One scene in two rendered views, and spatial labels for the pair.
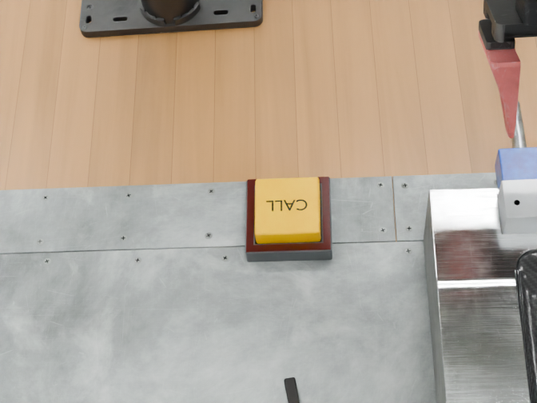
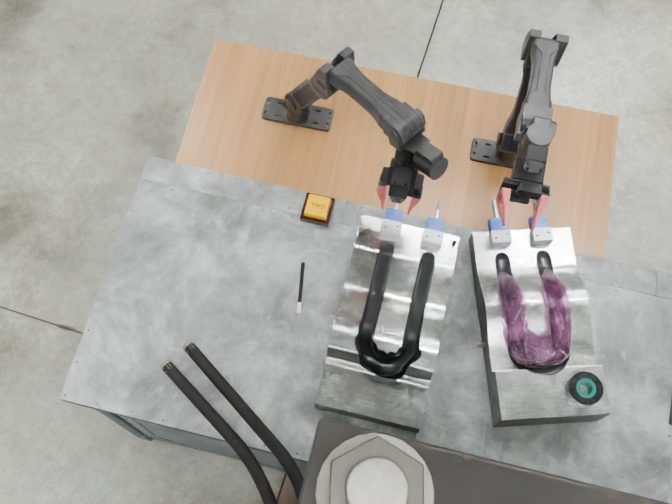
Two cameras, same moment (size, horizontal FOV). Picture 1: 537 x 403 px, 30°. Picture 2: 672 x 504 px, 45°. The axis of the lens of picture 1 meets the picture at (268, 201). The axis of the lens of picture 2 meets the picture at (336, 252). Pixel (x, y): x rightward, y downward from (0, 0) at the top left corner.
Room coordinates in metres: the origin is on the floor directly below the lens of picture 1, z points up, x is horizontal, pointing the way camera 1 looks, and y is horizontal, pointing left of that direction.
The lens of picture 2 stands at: (-0.42, -0.13, 2.81)
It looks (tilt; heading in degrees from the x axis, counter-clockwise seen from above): 69 degrees down; 4
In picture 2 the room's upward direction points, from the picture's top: 2 degrees clockwise
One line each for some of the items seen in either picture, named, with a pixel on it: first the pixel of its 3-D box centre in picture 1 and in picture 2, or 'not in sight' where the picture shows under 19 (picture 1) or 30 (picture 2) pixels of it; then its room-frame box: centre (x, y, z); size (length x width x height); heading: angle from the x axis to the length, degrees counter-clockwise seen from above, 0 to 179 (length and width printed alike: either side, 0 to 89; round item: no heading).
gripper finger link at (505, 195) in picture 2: not in sight; (513, 206); (0.34, -0.47, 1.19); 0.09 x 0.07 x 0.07; 173
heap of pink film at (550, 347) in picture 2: not in sight; (536, 314); (0.19, -0.59, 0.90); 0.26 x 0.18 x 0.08; 9
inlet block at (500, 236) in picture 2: not in sight; (497, 223); (0.45, -0.49, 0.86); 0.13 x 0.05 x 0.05; 9
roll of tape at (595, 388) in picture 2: not in sight; (584, 389); (0.01, -0.70, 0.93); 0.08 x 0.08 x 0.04
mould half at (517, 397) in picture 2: not in sight; (535, 321); (0.19, -0.60, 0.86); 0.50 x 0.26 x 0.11; 9
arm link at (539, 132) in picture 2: not in sight; (537, 133); (0.50, -0.51, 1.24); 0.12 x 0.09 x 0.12; 173
